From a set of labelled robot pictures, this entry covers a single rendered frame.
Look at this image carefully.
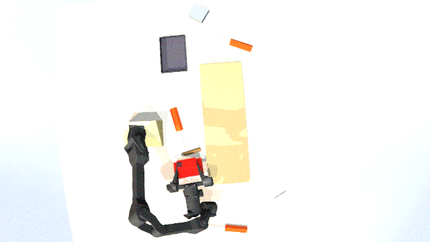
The pale yellow floor panel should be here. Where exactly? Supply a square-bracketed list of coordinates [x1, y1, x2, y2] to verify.
[199, 62, 251, 185]

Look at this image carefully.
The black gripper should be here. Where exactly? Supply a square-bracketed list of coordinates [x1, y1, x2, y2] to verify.
[166, 163, 214, 203]

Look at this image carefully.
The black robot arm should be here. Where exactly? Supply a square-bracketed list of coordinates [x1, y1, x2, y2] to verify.
[124, 125, 218, 238]

